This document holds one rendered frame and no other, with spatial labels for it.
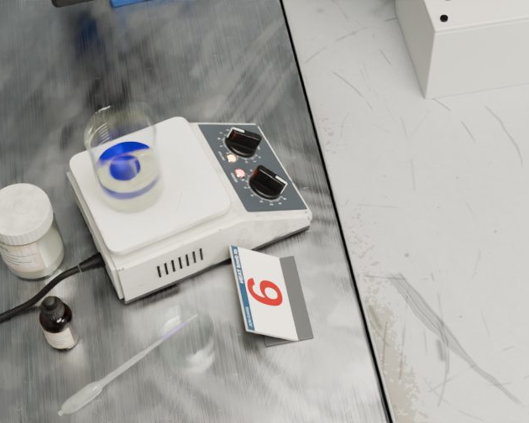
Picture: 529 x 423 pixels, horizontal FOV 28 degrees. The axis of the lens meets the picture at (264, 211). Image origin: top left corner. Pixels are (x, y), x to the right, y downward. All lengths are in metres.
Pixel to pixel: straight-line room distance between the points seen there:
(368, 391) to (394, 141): 0.28
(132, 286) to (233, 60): 0.32
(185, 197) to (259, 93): 0.22
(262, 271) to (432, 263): 0.16
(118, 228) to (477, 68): 0.42
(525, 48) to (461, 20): 0.09
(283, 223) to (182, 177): 0.11
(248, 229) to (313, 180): 0.12
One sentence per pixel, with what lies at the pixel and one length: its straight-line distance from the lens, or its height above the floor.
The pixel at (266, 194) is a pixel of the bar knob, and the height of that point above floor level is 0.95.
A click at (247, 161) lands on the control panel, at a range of 1.02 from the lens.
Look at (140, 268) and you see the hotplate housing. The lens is 0.95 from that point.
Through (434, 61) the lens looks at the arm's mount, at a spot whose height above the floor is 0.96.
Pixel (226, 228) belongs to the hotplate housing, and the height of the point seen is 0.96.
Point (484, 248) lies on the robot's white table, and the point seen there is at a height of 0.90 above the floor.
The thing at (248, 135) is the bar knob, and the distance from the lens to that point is 1.02.
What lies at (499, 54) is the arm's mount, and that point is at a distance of 1.12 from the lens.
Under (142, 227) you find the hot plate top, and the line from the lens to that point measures 0.94.
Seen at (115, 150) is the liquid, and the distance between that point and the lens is 0.95.
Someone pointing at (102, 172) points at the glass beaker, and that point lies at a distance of 0.91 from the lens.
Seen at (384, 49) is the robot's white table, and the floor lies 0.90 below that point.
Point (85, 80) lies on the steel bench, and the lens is 1.18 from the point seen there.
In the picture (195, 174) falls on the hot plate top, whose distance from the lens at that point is 0.97.
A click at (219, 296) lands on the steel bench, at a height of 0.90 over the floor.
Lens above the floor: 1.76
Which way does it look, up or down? 56 degrees down
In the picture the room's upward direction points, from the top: 3 degrees counter-clockwise
